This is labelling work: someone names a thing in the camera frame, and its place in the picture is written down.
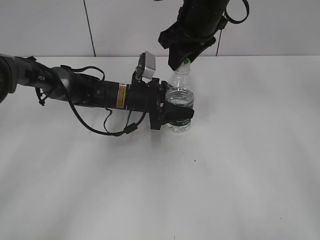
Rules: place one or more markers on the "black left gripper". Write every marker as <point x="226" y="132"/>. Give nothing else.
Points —
<point x="147" y="97"/>

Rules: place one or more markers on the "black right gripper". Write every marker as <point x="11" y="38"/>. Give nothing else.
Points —
<point x="187" y="40"/>

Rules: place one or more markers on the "clear cestbon water bottle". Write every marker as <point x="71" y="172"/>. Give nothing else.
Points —
<point x="181" y="94"/>

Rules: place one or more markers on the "white green bottle cap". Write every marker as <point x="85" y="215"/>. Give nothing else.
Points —
<point x="184" y="68"/>

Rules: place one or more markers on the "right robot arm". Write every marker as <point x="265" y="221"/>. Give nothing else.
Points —
<point x="202" y="10"/>

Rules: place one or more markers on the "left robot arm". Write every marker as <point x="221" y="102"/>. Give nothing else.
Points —
<point x="66" y="84"/>

